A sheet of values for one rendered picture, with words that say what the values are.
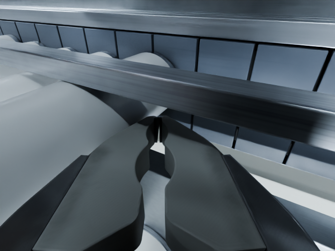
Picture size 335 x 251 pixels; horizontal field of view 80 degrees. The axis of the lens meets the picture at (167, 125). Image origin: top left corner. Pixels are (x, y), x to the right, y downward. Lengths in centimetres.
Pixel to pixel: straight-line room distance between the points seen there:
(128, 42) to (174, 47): 4
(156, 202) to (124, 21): 22
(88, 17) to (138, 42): 6
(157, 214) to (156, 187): 6
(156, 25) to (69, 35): 10
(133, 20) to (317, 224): 24
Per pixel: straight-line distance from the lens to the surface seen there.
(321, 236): 24
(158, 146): 16
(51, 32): 26
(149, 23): 17
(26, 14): 30
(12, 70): 20
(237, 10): 20
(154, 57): 16
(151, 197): 29
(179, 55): 16
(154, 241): 35
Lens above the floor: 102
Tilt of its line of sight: 47 degrees down
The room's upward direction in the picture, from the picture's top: 134 degrees counter-clockwise
